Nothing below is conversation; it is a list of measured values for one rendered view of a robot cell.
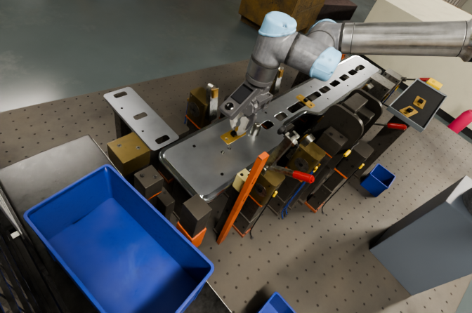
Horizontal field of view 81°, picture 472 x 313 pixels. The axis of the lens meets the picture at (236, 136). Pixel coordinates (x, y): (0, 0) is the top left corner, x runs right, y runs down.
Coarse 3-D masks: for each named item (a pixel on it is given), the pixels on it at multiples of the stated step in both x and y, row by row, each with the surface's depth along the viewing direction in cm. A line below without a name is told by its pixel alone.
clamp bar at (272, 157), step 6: (282, 126) 70; (282, 132) 70; (288, 132) 70; (294, 132) 70; (288, 138) 68; (294, 138) 68; (282, 144) 70; (288, 144) 68; (294, 144) 68; (276, 150) 72; (282, 150) 71; (270, 156) 75; (276, 156) 73; (270, 162) 76
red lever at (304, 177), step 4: (268, 168) 79; (272, 168) 78; (276, 168) 77; (280, 168) 76; (284, 168) 76; (280, 172) 76; (284, 172) 75; (288, 172) 74; (292, 172) 74; (296, 172) 73; (300, 172) 72; (292, 176) 74; (296, 176) 72; (300, 176) 71; (304, 176) 71; (308, 176) 70; (312, 176) 70; (304, 180) 71; (308, 180) 70; (312, 180) 70
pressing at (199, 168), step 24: (336, 72) 142; (360, 72) 149; (288, 96) 117; (336, 96) 127; (264, 120) 103; (288, 120) 106; (192, 144) 87; (216, 144) 90; (240, 144) 92; (264, 144) 95; (168, 168) 79; (192, 168) 81; (216, 168) 83; (240, 168) 85; (192, 192) 76; (216, 192) 77
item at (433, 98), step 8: (408, 88) 114; (416, 88) 116; (424, 88) 118; (400, 96) 108; (408, 96) 109; (416, 96) 111; (424, 96) 113; (432, 96) 115; (440, 96) 117; (400, 104) 104; (408, 104) 105; (432, 104) 110; (424, 112) 104; (432, 112) 105; (416, 120) 99; (424, 120) 100
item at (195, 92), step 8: (200, 88) 99; (192, 96) 97; (200, 96) 96; (192, 104) 99; (200, 104) 95; (192, 112) 101; (200, 112) 98; (192, 120) 103; (200, 120) 100; (192, 128) 107; (200, 128) 102
